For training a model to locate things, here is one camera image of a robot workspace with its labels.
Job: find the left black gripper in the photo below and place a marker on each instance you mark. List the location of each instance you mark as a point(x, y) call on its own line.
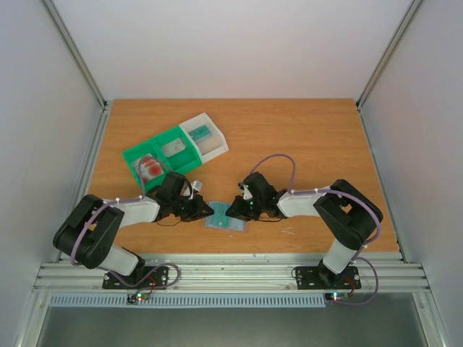
point(197, 213)

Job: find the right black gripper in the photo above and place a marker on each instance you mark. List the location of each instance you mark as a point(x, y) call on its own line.
point(246, 208)

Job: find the pink card holder wallet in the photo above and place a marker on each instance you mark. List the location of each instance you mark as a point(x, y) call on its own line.
point(235, 224)

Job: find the red circle white card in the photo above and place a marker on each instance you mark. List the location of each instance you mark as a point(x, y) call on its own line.
point(151, 173)

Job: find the teal credit card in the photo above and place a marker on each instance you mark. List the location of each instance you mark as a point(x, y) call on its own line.
point(219, 218)

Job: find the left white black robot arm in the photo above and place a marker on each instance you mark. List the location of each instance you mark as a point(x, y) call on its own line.
point(87, 235)

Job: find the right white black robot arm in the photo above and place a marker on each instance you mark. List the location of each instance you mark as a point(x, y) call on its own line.
point(349, 215)

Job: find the red circle card in bin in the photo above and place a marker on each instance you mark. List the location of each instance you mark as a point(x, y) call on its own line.
point(144, 162)

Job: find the grey card in green bin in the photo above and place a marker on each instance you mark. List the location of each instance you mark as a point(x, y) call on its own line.
point(174, 147)

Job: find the teal card in white bin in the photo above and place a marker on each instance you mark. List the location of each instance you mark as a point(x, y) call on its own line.
point(200, 133)

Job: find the green plastic bin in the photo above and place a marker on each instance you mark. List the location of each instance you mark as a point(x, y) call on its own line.
point(182, 163)

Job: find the white translucent plastic bin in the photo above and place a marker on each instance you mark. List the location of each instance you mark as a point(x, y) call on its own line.
point(212, 147)

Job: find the left small circuit board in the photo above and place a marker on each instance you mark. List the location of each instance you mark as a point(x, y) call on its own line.
point(137, 298)

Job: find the small circuit board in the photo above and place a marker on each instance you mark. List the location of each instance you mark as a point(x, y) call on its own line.
point(137, 298)
point(337, 296)

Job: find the right small circuit board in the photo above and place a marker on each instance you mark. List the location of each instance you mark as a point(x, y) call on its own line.
point(337, 296)

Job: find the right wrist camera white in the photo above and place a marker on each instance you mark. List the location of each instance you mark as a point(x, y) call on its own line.
point(244, 189)

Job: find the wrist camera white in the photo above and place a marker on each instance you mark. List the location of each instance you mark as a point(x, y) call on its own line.
point(244, 189)
point(190, 189)

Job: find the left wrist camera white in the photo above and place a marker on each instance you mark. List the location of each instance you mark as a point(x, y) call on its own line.
point(190, 189)

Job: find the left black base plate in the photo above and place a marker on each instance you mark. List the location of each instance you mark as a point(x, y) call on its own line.
point(155, 278)

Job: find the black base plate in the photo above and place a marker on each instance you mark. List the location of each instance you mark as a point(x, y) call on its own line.
point(311, 278)
point(155, 278)

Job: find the grey slotted cable duct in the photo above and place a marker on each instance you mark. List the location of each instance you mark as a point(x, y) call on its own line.
point(189, 301)

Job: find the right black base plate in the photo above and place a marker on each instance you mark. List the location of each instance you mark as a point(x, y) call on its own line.
point(311, 278)

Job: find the aluminium rail frame front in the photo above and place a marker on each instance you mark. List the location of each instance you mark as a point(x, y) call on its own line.
point(243, 273)

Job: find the left aluminium corner post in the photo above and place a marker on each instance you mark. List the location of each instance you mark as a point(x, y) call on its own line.
point(73, 50)

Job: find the aluminium corner post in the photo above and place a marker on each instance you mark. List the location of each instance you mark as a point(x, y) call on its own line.
point(401, 30)
point(73, 50)

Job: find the right aluminium corner post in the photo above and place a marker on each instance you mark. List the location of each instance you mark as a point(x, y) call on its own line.
point(401, 30)

